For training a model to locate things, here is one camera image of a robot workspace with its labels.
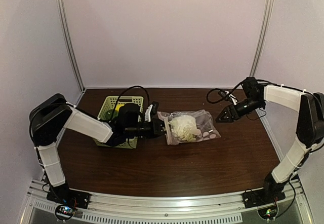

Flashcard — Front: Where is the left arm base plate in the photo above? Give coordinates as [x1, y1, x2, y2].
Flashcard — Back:
[46, 188, 91, 209]

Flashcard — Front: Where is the yellow fake banana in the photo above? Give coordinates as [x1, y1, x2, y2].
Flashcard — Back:
[115, 104, 124, 111]

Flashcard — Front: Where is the right aluminium frame post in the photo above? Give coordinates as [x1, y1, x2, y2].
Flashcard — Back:
[250, 0, 275, 77]

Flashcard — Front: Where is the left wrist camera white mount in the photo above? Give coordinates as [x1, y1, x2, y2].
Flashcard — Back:
[144, 101, 159, 122]

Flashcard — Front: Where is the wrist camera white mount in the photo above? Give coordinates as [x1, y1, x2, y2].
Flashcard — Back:
[144, 101, 159, 122]
[218, 89, 238, 105]

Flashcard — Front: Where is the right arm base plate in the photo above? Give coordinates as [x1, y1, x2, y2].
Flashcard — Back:
[241, 189, 286, 209]

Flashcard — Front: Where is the clear zip top bag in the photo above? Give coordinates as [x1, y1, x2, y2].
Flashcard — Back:
[157, 109, 221, 145]

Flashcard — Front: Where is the green plastic basket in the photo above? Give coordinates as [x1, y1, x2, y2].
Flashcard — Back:
[98, 96, 144, 149]

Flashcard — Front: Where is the aluminium front rail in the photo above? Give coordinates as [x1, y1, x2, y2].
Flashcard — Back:
[25, 179, 312, 223]

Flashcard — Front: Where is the green yellow fake mango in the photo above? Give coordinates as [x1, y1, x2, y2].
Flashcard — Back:
[105, 109, 115, 120]

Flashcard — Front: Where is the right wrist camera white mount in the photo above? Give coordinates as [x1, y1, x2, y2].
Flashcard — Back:
[218, 89, 238, 105]

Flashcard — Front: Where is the right black camera cable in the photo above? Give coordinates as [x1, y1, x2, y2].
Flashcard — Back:
[206, 81, 244, 105]

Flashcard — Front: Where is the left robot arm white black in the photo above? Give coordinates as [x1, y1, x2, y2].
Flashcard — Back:
[29, 93, 166, 188]

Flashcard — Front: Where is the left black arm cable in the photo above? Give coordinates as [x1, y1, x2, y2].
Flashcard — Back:
[113, 85, 150, 118]

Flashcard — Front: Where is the pale green fake cabbage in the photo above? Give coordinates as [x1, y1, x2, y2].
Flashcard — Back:
[169, 115, 201, 142]

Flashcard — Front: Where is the aluminium frame post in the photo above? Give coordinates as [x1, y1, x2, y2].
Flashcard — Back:
[56, 0, 85, 92]
[250, 0, 275, 77]

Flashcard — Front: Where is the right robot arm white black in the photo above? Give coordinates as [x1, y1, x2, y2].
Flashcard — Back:
[216, 77, 323, 199]

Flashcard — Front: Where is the left aluminium frame post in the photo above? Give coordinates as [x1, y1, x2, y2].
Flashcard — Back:
[56, 0, 85, 92]

